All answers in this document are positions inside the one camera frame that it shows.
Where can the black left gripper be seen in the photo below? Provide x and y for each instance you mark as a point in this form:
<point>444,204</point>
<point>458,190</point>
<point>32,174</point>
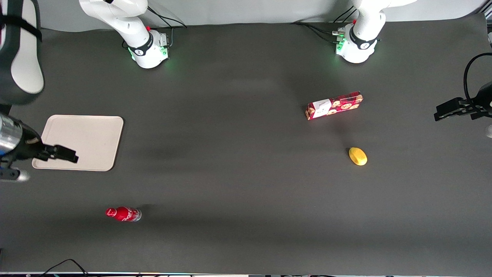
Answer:
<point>483,100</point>

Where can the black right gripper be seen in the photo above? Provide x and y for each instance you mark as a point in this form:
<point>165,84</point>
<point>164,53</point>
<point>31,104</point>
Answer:
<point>27,148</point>

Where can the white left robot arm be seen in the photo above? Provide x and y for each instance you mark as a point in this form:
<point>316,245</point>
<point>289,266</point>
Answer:
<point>363,27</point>

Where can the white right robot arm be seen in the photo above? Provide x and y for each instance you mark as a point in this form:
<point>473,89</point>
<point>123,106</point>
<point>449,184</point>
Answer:
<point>132,27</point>

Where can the beige plastic tray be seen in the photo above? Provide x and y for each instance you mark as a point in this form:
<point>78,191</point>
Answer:
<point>82,140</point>

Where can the red coke bottle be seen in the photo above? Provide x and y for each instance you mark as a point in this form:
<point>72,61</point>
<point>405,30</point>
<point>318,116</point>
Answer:
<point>123,214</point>

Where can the yellow lemon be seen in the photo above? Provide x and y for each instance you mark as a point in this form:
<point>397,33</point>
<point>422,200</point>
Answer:
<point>358,156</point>

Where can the red tartan cookie box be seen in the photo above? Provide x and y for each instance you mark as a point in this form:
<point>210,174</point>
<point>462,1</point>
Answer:
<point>334,105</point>

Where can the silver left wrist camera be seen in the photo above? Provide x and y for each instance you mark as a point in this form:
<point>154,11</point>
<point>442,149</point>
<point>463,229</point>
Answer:
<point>489,131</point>

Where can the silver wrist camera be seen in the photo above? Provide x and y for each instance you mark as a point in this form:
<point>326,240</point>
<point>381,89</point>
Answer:
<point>15,176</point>
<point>489,131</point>

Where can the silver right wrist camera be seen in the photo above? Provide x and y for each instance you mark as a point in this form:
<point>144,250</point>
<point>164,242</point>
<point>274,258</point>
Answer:
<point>15,176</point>

